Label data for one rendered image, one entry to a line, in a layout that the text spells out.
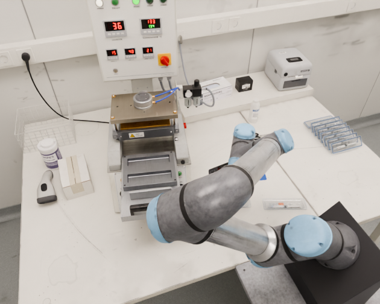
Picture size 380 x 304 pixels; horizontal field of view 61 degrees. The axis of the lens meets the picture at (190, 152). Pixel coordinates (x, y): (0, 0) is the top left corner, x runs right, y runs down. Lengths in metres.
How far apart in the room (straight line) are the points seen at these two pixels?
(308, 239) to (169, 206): 0.44
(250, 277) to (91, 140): 1.06
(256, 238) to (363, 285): 0.37
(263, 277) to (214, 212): 0.66
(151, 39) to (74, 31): 0.54
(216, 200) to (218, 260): 0.66
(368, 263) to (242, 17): 1.39
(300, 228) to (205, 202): 0.40
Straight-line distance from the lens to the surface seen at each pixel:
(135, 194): 1.18
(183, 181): 1.38
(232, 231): 0.87
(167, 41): 1.39
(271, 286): 1.29
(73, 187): 1.50
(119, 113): 1.35
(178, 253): 1.32
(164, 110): 1.34
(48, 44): 1.78
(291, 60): 2.06
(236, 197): 0.69
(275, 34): 2.20
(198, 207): 0.67
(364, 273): 1.16
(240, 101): 1.95
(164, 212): 0.73
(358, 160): 1.82
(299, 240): 0.99
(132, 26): 1.36
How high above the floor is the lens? 1.91
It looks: 44 degrees down
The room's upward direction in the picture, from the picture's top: straight up
